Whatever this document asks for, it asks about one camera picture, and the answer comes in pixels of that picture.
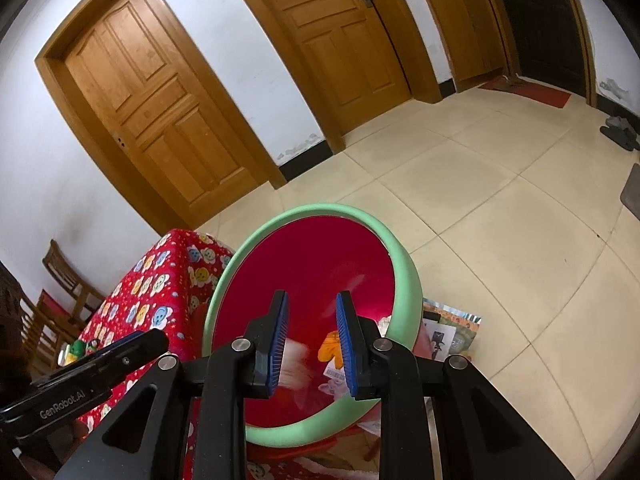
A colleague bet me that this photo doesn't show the magazine on floor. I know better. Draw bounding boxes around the magazine on floor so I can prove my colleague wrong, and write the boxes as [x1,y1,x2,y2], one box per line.
[413,298,483,362]

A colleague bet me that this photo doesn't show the dark slippers pair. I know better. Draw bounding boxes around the dark slippers pair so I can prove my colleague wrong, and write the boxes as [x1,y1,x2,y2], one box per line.
[600,116,640,152]

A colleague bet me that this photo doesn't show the red doormat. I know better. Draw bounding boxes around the red doormat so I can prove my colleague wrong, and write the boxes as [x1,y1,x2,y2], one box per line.
[480,75,570,108]

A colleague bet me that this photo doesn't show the wooden panel door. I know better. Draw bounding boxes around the wooden panel door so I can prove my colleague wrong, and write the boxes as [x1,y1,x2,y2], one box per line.
[36,0,285,233]
[244,0,442,153]

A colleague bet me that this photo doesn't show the orange wrapper in bin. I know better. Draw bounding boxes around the orange wrapper in bin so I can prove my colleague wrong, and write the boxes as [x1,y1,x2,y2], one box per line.
[317,330,344,370]

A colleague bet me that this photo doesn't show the middle wooden panel door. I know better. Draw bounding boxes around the middle wooden panel door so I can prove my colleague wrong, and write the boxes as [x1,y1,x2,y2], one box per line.
[244,0,442,153]

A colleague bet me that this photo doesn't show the white paper trash in bin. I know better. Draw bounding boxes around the white paper trash in bin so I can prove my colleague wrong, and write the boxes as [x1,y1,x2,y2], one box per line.
[318,359,349,401]

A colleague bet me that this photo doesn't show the red smiley flower tablecloth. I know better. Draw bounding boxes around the red smiley flower tablecloth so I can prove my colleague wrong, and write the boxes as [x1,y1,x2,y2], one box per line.
[58,229,378,479]

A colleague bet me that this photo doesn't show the left wooden panel door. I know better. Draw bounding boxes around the left wooden panel door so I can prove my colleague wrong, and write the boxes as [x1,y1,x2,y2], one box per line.
[36,0,285,233]

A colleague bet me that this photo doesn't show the green rimmed red trash bin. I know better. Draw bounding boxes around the green rimmed red trash bin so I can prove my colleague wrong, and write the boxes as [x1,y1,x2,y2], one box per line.
[202,204,423,448]

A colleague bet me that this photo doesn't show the grey floor mat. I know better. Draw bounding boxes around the grey floor mat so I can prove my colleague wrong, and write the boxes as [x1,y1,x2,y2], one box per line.
[620,164,640,220]

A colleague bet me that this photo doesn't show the wooden dining chair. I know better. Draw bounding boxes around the wooden dining chair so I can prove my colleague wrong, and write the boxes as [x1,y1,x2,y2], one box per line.
[42,240,105,328]

